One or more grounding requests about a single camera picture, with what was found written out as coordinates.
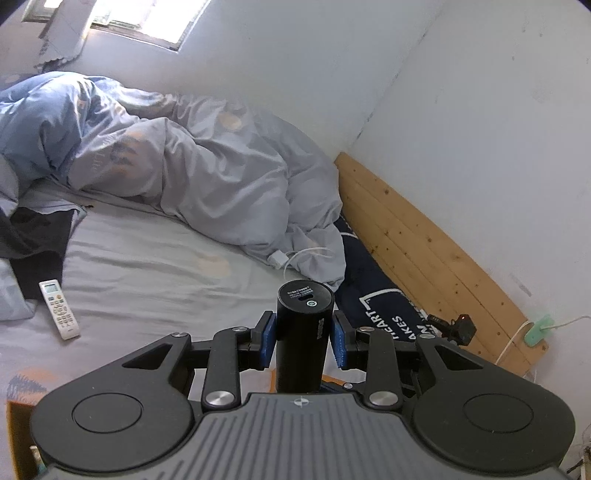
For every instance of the window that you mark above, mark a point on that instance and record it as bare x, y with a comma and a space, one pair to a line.
67, 24

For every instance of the white charger plug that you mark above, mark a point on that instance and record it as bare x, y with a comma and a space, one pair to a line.
278, 259

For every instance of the grey crumpled duvet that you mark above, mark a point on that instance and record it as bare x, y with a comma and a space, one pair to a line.
238, 175

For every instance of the orange box base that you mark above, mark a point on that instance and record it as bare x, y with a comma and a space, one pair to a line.
18, 415

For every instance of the navy pillow with white text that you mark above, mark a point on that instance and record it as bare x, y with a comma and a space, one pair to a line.
368, 296

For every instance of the grey bed sheet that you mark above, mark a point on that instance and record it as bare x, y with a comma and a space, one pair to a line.
132, 276

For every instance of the white remote control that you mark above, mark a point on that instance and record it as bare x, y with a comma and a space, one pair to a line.
63, 318

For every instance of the black cylindrical device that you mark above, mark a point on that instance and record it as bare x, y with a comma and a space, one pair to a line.
303, 326

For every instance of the black garment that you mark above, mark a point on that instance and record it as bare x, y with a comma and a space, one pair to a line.
35, 246

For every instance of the orange box lid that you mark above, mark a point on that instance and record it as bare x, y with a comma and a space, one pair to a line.
334, 380

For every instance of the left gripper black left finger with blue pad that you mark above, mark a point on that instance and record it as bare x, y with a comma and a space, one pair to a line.
230, 352

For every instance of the wooden headboard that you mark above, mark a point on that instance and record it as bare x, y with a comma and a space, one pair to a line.
437, 274

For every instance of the green wall plug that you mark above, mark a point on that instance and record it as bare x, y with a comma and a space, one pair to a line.
539, 330

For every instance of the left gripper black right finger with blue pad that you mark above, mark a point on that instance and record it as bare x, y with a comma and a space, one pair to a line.
374, 352

